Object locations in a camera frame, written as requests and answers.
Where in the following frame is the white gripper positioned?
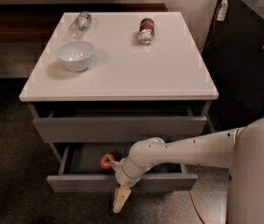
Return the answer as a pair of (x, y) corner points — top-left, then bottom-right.
(111, 158), (147, 213)

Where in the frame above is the grey drawer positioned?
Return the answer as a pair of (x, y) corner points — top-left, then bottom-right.
(33, 116), (207, 143)
(47, 143), (198, 193)

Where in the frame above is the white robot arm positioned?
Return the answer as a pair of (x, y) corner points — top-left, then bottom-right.
(112, 119), (264, 224)

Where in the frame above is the red apple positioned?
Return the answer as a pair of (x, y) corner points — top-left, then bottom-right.
(100, 153), (116, 171)

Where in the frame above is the grey top drawer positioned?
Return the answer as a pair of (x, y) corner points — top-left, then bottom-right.
(33, 116), (207, 143)

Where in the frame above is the white top drawer cabinet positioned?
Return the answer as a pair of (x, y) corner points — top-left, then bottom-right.
(18, 11), (219, 194)

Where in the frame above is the white bowl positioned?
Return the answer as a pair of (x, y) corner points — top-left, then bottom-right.
(56, 41), (94, 72)

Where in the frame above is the red soda can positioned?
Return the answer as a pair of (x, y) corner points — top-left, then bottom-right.
(138, 18), (155, 45)

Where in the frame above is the black cabinet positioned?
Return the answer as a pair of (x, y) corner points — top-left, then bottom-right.
(202, 0), (264, 130)

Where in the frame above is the white paper tag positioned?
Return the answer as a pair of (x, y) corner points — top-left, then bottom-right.
(216, 0), (228, 21)

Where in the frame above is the dark wooden bench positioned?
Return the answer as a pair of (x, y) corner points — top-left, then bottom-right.
(0, 3), (168, 42)

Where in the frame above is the orange cable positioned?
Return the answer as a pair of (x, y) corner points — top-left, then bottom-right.
(188, 0), (264, 224)

